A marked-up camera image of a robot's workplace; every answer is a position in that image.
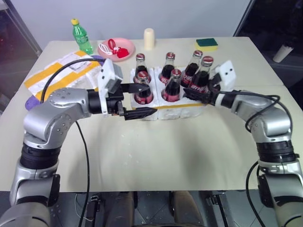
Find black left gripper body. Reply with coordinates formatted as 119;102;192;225
104;84;127;117

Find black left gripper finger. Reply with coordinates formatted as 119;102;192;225
121;83;150;96
123;107;158;121

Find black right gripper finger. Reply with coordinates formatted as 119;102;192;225
183;87;207;104

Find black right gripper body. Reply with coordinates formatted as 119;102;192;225
202;74;223;106

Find glass cola bottle red cap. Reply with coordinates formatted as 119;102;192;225
133;70;153;105
161;68;184;103
180;50;204;88
135;53;146;73
158;52;177;85
188;56;215;96

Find white foam crate yellow tape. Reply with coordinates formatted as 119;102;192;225
129;67;207;122

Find red white scissors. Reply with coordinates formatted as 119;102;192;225
108;38;130;59

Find pink plate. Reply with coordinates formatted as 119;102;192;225
97;37;136;63

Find yellow sponge green top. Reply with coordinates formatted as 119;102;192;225
195;37;219;52

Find cream cylinder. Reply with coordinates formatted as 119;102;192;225
143;28;156;51

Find yellow white paper bag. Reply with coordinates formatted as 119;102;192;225
23;50;107;103

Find green plastic bottle yellow cap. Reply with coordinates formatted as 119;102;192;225
71;18;94;56

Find purple mat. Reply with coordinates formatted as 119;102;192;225
24;54;105;111

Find white tumbler dark lid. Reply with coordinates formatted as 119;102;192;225
272;44;294;63

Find black device under table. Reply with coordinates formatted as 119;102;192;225
85;193;102;221
205;191;229;227

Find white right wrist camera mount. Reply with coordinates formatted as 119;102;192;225
210;60;238;92

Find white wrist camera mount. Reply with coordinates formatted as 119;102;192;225
97;58;124;114
210;60;238;92

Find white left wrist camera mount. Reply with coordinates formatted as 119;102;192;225
97;58;124;114

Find white cord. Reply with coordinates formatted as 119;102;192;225
98;43;114;56

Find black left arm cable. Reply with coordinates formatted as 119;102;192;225
40;58;106;227

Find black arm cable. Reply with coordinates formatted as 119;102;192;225
40;58;106;227
212;91;282;227

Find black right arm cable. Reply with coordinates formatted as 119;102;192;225
212;91;282;227

